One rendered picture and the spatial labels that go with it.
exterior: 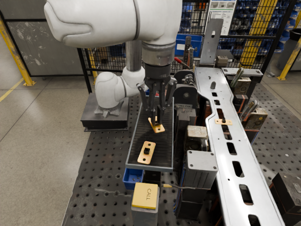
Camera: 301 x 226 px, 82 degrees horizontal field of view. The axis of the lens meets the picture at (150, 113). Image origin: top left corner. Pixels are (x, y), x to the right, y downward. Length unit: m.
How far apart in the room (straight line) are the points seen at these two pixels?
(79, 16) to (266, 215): 0.74
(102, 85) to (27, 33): 2.43
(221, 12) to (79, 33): 1.51
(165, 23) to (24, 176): 2.07
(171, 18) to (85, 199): 0.90
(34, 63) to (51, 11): 3.25
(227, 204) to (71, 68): 3.14
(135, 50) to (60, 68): 2.52
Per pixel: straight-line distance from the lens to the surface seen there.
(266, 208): 0.75
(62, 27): 0.39
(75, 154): 2.19
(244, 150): 0.87
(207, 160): 0.63
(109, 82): 1.14
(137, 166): 0.53
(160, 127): 0.64
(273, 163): 1.33
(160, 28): 0.43
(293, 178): 0.84
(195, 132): 0.76
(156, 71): 0.49
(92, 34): 0.38
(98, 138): 1.28
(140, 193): 0.49
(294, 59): 4.12
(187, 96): 0.86
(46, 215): 1.92
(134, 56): 1.12
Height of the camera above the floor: 1.60
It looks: 39 degrees down
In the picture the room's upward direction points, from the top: straight up
